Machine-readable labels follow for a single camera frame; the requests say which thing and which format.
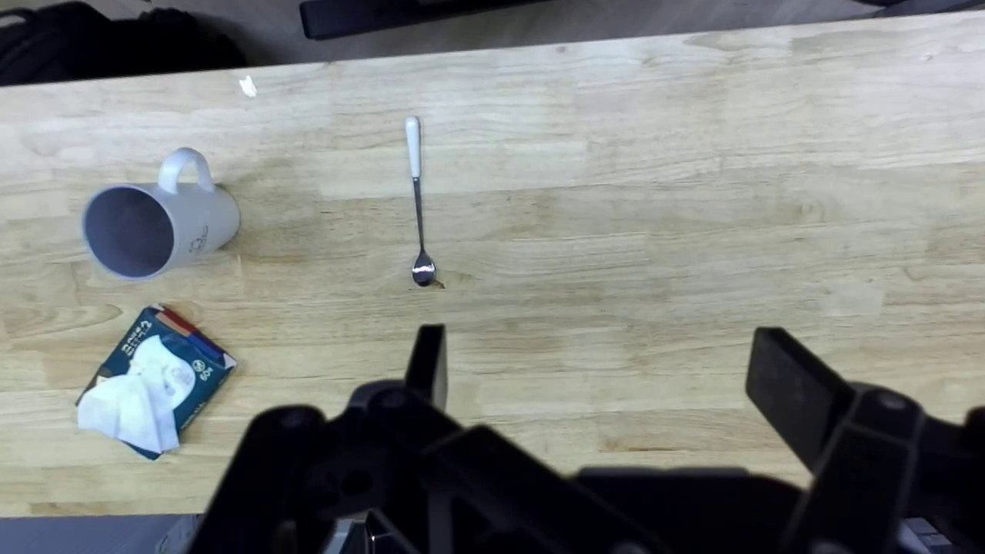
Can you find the crumpled white tissue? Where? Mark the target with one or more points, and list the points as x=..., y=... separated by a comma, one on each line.
x=142, y=400

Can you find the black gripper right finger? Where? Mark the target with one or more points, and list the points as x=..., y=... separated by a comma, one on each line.
x=795, y=395

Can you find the white ceramic mug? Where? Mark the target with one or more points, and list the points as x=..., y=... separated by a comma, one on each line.
x=188, y=220

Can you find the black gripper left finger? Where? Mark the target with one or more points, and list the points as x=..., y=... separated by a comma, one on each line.
x=428, y=364

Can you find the dark teal book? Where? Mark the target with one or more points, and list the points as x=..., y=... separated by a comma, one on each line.
x=204, y=384

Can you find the black bulky object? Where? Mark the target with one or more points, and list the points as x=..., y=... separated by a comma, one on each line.
x=93, y=41

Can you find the small white paper scrap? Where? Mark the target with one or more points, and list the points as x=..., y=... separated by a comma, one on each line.
x=246, y=86

